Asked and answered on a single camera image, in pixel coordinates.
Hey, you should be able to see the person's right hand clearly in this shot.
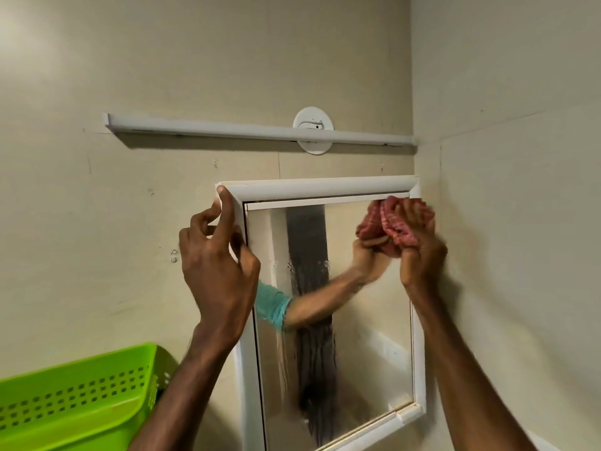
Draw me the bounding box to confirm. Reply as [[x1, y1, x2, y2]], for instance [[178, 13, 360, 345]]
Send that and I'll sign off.
[[396, 199, 448, 301]]

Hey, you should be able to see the person's left hand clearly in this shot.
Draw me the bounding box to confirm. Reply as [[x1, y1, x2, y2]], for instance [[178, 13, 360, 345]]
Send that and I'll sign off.
[[178, 185, 262, 353]]

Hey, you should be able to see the red checkered cloth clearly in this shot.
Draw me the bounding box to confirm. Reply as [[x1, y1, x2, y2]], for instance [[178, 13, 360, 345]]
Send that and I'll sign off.
[[355, 195, 435, 258]]

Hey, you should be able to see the white framed mirror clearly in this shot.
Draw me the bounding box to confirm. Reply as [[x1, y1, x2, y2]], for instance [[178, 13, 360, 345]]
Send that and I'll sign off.
[[214, 175, 428, 451]]

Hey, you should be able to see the person's left forearm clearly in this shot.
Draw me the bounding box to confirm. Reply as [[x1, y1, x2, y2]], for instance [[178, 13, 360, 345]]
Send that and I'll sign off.
[[129, 323, 240, 451]]

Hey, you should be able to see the person's right forearm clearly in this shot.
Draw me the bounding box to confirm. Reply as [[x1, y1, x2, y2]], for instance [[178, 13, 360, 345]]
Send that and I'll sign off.
[[406, 286, 538, 451]]

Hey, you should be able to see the white tube light fixture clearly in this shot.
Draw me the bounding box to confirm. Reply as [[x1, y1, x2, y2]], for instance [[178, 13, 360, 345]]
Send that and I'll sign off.
[[103, 112, 416, 148]]

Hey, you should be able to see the white round ceiling rose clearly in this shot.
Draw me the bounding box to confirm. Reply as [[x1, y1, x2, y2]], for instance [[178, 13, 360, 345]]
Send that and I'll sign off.
[[292, 106, 335, 156]]

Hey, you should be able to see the green plastic basket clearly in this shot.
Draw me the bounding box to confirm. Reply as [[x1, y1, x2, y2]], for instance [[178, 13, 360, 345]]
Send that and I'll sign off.
[[0, 343, 179, 451]]

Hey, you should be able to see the white wall switch socket panel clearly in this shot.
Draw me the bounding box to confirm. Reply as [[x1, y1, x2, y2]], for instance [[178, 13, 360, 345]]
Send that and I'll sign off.
[[525, 429, 564, 451]]

